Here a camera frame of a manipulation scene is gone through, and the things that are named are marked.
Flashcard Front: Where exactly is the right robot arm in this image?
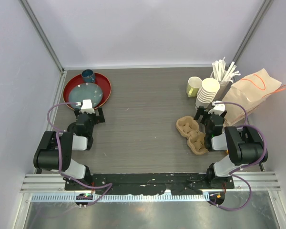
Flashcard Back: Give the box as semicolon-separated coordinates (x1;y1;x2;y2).
194;103;268;189

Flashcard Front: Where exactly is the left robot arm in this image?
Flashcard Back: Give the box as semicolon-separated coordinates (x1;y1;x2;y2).
33;107;105;190

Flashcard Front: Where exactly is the cardboard cup carrier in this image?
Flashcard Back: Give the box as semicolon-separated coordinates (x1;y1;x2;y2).
176;116;208;155

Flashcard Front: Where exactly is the blue ceramic plate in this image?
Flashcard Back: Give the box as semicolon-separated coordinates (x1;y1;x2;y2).
68;83;103;108

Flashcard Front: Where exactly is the stack of paper cups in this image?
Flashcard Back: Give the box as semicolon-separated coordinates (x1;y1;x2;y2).
195;78;220;108

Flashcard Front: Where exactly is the yellow-green mug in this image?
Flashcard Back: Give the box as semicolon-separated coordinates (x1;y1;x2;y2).
186;76;202;98

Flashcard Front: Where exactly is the white straw holder cup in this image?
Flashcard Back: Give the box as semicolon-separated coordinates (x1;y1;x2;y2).
210;72;233;100

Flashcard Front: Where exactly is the red round tray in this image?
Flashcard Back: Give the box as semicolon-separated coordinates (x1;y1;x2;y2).
62;73;112;109

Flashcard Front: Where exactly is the dark blue mug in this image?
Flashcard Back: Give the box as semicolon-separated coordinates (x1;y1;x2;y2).
81;69;96;83

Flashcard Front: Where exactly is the brown paper bag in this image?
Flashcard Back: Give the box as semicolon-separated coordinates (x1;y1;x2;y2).
222;68;286;126

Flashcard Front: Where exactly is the bundle of wrapped straws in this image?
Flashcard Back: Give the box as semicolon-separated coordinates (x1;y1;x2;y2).
210;57;241;83

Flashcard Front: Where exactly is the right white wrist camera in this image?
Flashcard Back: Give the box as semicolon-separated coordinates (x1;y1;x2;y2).
208;101;225;115

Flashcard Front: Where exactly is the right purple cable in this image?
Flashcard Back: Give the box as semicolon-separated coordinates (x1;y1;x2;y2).
208;102;269;210

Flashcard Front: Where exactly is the purple cable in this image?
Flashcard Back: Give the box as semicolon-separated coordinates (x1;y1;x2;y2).
208;102;269;210
46;102;113;206

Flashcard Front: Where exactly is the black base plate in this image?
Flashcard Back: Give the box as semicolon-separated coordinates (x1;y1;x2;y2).
64;172;235;195

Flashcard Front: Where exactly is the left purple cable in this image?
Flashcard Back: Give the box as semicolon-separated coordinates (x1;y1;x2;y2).
46;102;113;206

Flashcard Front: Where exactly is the aluminium rail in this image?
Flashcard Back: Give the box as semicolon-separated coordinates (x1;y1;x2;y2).
20;172;280;205

